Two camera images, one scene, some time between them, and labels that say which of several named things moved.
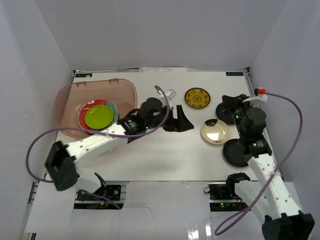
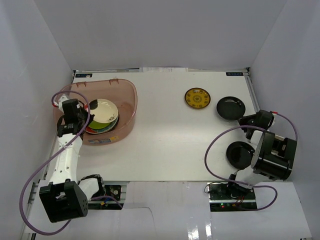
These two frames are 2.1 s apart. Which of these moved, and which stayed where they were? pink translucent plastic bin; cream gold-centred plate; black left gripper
Moved: black left gripper; cream gold-centred plate
Stayed: pink translucent plastic bin
